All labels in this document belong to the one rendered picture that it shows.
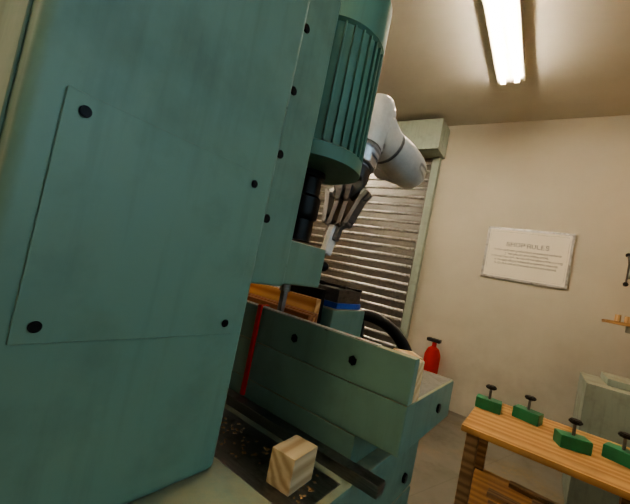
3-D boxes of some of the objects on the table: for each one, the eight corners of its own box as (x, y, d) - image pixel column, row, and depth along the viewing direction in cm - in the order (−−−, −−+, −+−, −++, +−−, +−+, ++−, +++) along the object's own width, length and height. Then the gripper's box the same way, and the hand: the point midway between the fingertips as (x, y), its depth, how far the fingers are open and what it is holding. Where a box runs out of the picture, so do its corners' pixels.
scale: (382, 345, 43) (382, 344, 43) (378, 346, 42) (378, 345, 42) (172, 275, 74) (172, 275, 74) (167, 275, 72) (167, 274, 72)
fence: (412, 404, 40) (420, 358, 40) (407, 407, 39) (416, 359, 39) (156, 296, 76) (161, 272, 77) (148, 295, 75) (154, 271, 75)
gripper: (328, 159, 87) (295, 243, 81) (374, 157, 79) (341, 251, 73) (342, 176, 92) (311, 255, 87) (385, 176, 85) (355, 263, 79)
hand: (330, 240), depth 81 cm, fingers closed
